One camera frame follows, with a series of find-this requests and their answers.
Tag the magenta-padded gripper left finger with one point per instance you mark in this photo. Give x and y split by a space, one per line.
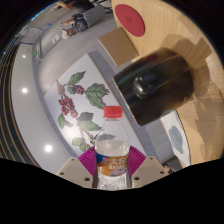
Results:
75 168

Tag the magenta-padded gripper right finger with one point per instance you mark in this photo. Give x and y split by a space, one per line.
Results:
148 170

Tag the clear red-capped drink bottle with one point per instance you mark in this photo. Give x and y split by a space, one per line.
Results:
112 150

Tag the recessed ceiling lights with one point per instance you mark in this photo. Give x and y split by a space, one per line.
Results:
48 148

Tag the white printed paper sheet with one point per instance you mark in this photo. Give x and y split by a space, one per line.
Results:
176 136

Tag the dark glossy mug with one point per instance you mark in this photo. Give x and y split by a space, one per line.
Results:
160 86

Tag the green exit sign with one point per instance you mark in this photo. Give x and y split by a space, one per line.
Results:
34 53

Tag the grey door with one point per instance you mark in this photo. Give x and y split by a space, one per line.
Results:
31 36

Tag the flat round red coaster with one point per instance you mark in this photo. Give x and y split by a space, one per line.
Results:
130 20

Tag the grey chair with black legs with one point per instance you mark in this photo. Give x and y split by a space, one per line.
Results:
93 15

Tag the coffee plant wall mural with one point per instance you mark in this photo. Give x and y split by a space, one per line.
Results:
80 100

